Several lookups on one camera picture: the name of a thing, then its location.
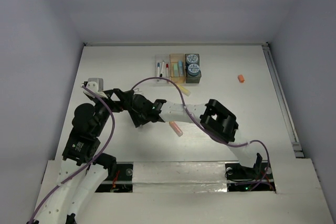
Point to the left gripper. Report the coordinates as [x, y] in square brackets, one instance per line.
[126, 98]

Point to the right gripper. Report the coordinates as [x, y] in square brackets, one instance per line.
[138, 119]

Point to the blue capped white pen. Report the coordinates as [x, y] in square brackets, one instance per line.
[158, 70]

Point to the black capped white pen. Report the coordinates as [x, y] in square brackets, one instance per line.
[162, 69]

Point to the red capped white pen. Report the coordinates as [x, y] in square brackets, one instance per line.
[167, 72]

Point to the green highlighter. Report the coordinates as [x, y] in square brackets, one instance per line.
[175, 70]

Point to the blue highlighter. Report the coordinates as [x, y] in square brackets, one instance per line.
[180, 68]

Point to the small orange cap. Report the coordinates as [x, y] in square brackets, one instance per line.
[241, 78]

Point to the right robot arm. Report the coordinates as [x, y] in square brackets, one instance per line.
[218, 122]

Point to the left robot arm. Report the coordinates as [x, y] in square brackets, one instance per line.
[84, 165]

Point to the orange pink highlighter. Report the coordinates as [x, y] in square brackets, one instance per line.
[176, 128]

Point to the clear plastic container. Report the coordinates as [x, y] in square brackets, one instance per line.
[160, 58]

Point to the yellow highlighter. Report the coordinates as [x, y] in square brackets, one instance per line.
[185, 91]

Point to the dark grey plastic container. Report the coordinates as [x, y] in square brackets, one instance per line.
[191, 79]

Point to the blue tape roll front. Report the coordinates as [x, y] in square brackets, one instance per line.
[193, 69]

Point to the blue tape roll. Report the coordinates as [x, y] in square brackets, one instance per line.
[193, 69]
[192, 59]

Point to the blue tape roll back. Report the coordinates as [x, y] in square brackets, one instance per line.
[192, 59]

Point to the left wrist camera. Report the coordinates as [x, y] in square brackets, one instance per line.
[93, 87]

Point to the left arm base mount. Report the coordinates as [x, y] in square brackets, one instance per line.
[120, 182]

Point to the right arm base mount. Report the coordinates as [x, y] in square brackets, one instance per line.
[243, 179]

